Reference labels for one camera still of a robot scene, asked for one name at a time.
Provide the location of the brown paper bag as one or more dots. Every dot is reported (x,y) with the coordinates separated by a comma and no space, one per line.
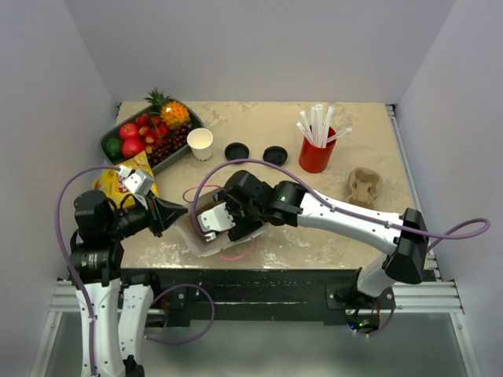
(220,243)

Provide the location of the white wrapped straws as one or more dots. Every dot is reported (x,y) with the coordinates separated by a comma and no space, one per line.
(316,128)

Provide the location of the cardboard cup carrier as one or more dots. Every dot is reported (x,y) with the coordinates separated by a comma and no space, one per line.
(363,187)

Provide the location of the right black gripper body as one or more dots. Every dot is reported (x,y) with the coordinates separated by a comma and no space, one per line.
(246,219)

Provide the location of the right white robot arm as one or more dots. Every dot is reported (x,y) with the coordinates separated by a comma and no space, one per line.
(399,237)

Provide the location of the red straw holder cup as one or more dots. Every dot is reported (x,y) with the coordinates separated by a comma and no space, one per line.
(313,159)

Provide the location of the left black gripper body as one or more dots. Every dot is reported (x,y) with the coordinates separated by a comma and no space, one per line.
(153,219)

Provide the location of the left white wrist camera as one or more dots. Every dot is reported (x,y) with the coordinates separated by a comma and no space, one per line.
(137,182)

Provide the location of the purple grape bunch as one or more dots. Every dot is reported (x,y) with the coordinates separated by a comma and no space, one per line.
(168,145)

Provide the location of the red apple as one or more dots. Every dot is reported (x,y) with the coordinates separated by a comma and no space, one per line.
(131,147)
(129,131)

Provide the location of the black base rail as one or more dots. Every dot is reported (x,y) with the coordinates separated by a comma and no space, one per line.
(294,295)

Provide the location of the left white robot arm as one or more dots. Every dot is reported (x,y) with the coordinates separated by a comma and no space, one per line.
(114,310)

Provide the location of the black cup lid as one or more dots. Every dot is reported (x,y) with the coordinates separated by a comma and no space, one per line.
(236,150)
(276,155)

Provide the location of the green lime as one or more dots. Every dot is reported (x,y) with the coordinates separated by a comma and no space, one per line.
(113,148)

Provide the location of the grey fruit tray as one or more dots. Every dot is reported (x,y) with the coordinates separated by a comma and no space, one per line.
(151,127)

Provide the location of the yellow chips bag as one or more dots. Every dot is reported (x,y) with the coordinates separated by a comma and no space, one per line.
(109,183)

